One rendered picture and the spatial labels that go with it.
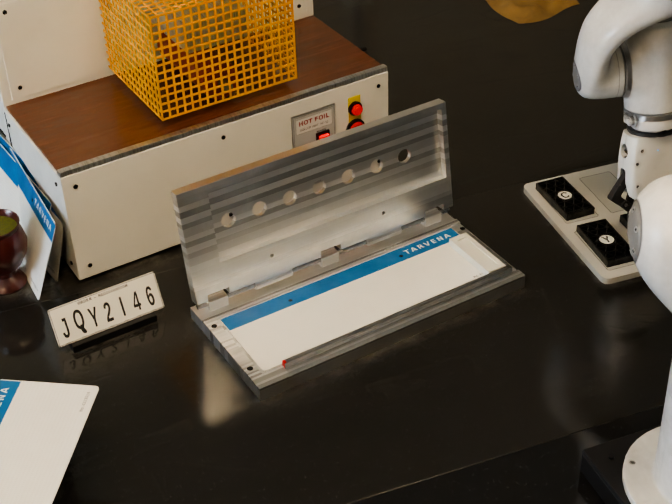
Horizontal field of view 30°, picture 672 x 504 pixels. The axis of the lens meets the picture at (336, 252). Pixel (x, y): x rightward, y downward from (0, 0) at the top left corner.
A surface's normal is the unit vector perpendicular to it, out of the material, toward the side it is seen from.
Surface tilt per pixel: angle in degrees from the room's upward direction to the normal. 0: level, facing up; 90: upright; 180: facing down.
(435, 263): 0
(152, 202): 90
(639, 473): 1
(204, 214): 81
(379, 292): 0
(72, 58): 90
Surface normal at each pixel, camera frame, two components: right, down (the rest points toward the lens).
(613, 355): -0.03, -0.80
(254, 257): 0.51, 0.36
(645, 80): -0.01, 0.49
